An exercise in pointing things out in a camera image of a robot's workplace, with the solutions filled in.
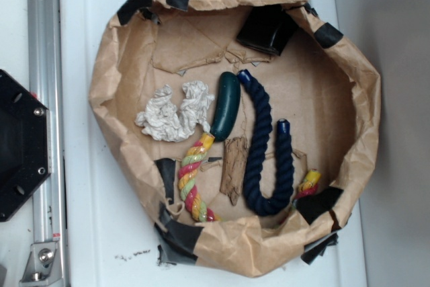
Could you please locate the multicolored twisted rope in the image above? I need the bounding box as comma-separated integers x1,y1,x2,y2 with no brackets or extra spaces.
178,132,322,223

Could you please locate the dark green rubber toy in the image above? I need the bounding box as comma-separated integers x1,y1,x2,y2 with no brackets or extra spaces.
210,72,241,142

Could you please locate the brown wood bark piece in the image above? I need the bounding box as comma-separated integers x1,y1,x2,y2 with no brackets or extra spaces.
220,136,248,206

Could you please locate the crumpled white paper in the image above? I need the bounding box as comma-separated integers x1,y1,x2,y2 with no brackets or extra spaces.
134,80,215,142

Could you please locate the brown paper bag basin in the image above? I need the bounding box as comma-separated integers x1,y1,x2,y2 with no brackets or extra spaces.
89,0,381,277

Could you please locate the black folded plastic pouch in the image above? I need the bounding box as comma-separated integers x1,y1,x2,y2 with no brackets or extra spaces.
236,5,298,56

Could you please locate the dark blue twisted rope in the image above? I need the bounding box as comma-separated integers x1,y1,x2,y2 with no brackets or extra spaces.
236,69,296,216

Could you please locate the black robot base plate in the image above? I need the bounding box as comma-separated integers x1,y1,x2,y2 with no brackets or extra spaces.
0,70,50,222

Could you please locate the metal corner bracket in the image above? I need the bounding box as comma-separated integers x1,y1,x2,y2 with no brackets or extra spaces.
19,241,62,286

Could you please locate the aluminium extrusion rail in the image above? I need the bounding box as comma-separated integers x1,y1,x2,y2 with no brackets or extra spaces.
26,0,71,287

